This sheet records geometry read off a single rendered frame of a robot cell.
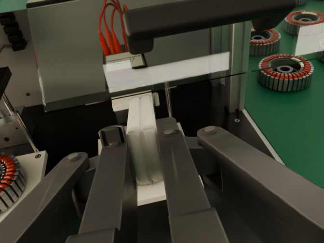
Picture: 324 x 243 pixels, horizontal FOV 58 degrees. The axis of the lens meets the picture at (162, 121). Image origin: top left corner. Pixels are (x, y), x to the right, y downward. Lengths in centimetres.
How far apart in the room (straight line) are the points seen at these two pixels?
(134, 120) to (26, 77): 54
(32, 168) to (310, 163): 45
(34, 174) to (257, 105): 43
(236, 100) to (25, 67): 43
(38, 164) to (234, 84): 36
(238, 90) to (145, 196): 26
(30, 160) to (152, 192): 23
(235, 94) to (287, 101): 14
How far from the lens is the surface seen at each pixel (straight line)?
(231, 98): 55
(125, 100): 43
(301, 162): 52
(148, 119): 15
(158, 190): 43
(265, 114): 61
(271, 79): 66
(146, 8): 19
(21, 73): 68
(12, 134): 60
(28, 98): 71
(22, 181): 50
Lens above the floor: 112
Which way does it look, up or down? 39 degrees down
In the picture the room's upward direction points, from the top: 8 degrees counter-clockwise
